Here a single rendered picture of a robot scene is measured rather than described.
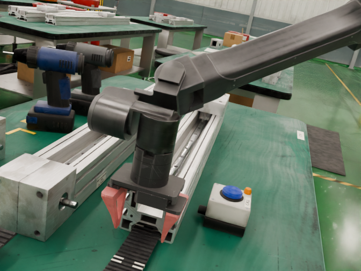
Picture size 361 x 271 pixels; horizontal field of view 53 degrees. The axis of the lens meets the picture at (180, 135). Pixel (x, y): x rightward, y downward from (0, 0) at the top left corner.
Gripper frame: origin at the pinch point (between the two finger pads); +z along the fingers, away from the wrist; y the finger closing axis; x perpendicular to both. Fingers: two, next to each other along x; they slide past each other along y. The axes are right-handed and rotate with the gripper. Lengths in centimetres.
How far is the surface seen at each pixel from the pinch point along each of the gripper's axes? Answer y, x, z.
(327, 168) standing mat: -94, -283, 81
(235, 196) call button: -13.4, -15.1, -2.5
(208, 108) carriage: 0, -62, -6
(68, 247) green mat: 10.1, 3.7, 4.5
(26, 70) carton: 192, -246, 50
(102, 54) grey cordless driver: 34, -55, -16
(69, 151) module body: 21.5, -15.5, -1.9
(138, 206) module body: 2.3, -5.1, -0.6
